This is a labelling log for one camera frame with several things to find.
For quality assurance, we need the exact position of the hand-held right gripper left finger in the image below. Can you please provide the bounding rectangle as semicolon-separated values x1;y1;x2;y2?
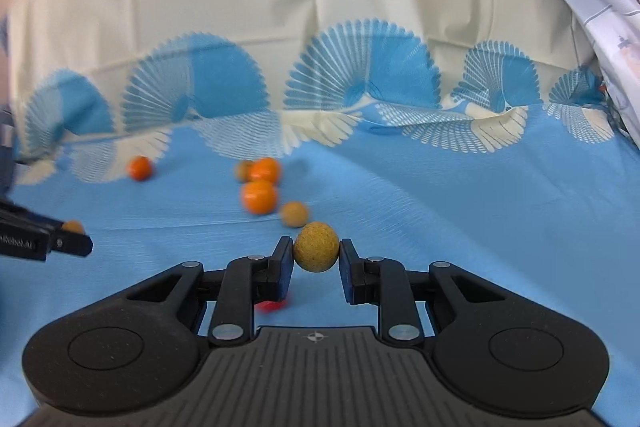
120;236;295;349

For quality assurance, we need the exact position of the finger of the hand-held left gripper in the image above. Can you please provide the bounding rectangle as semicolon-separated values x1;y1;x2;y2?
0;200;66;234
47;232;94;259

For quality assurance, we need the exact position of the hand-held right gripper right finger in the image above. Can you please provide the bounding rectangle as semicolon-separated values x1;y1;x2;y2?
339;238;506;348

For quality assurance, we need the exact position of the orange mandarin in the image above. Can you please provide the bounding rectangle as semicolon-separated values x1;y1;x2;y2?
249;157;282;186
240;179;279;215
126;155;154;182

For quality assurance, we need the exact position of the blue cream fan-print cloth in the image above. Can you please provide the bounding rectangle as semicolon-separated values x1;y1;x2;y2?
0;0;640;427

